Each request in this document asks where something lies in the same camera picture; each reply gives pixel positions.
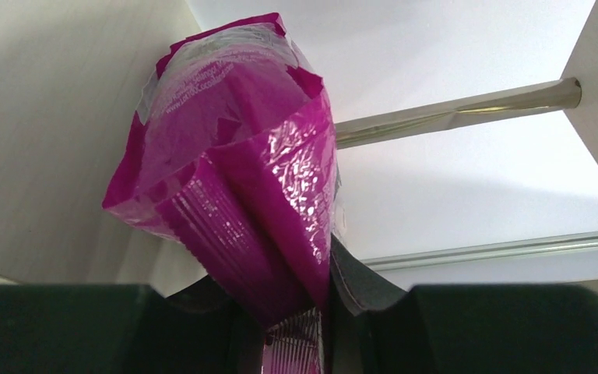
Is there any white two-tier shelf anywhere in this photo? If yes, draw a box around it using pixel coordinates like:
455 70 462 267
0 1 598 288

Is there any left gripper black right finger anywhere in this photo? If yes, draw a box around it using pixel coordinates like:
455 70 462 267
329 239 598 373

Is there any purple grape candy bag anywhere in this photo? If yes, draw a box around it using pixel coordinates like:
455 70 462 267
102 12 337 373

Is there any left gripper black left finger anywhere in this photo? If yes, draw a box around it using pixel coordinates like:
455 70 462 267
0 277 258 373

